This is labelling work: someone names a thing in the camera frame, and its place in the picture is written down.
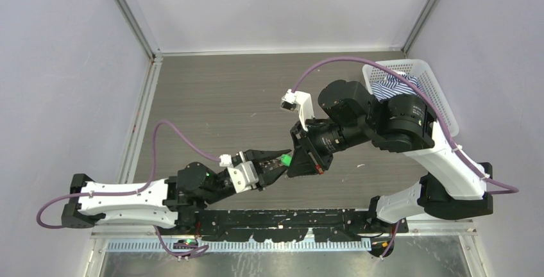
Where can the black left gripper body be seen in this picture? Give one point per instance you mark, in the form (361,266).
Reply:
(222,190)

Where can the white plastic basket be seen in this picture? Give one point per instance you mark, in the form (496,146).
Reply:
(419,73)

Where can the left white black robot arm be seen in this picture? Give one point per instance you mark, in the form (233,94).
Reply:
(174,201)

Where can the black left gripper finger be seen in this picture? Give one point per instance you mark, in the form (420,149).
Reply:
(265,156)
(269,174)

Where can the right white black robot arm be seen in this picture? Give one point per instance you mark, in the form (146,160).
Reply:
(405,124)

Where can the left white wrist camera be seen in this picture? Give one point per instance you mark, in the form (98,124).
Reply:
(241,171)

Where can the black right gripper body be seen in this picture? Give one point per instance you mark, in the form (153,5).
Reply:
(320,140)

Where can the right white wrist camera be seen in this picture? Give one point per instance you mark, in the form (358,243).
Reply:
(301,103)

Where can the blue striped shirt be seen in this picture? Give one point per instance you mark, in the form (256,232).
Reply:
(389,87)

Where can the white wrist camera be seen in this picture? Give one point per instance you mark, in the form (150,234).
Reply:
(241,171)
(301,103)

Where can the green key tag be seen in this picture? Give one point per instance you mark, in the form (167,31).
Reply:
(286,160)

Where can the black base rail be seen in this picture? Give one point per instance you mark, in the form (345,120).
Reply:
(326,225)

